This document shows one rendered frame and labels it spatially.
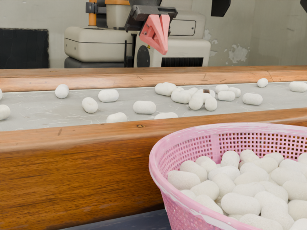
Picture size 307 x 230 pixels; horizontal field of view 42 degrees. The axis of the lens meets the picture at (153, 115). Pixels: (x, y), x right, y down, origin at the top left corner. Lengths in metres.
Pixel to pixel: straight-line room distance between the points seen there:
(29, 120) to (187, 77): 0.42
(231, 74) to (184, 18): 0.50
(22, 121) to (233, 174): 0.29
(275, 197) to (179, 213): 0.10
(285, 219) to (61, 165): 0.20
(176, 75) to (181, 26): 0.56
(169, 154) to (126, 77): 0.43
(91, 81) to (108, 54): 0.80
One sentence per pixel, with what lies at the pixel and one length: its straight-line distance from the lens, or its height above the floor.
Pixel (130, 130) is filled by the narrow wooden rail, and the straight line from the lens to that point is 0.43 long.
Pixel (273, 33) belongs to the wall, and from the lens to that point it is 3.25.
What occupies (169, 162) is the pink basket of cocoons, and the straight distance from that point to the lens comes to 0.39.
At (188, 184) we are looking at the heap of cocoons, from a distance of 0.37.
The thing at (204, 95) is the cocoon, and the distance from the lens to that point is 0.68.
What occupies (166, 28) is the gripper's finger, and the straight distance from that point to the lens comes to 0.83.
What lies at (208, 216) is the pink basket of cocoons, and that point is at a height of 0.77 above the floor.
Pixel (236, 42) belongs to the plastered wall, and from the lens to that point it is 3.35.
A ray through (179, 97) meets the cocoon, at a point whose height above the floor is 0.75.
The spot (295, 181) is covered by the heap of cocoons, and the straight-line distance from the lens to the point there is 0.39.
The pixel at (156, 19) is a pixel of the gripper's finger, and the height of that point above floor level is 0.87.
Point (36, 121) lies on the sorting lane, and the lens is 0.55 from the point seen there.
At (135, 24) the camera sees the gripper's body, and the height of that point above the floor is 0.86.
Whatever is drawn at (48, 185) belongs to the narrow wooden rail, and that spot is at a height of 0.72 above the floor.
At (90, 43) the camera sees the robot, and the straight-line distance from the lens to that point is 1.54.
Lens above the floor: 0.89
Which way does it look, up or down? 14 degrees down
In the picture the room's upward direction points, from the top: 3 degrees clockwise
